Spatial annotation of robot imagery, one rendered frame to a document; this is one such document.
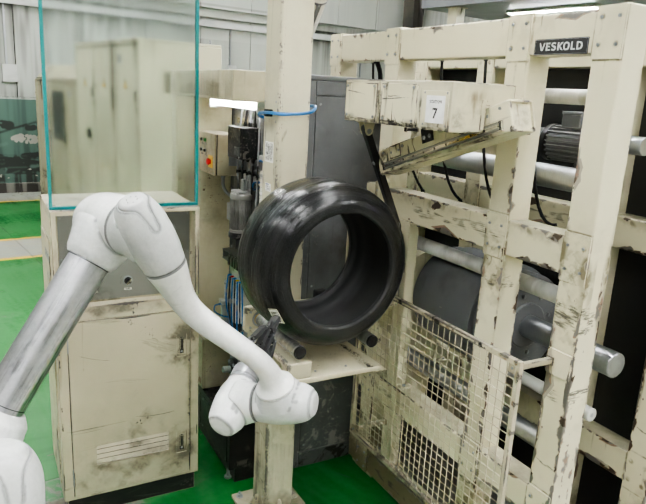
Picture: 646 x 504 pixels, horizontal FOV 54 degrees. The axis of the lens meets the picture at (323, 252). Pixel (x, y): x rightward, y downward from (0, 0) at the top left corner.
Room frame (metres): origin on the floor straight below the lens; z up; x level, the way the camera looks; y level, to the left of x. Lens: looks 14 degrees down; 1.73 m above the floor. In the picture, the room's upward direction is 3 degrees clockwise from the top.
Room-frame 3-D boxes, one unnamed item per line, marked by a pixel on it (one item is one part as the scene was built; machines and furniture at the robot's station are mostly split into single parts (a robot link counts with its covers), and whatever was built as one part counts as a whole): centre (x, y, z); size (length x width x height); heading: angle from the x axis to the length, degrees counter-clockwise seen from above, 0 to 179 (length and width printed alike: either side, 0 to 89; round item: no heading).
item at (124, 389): (2.52, 0.84, 0.63); 0.56 x 0.41 x 1.27; 119
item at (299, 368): (2.10, 0.14, 0.83); 0.36 x 0.09 x 0.06; 29
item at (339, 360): (2.16, 0.02, 0.80); 0.37 x 0.36 x 0.02; 119
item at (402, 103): (2.20, -0.30, 1.71); 0.61 x 0.25 x 0.15; 29
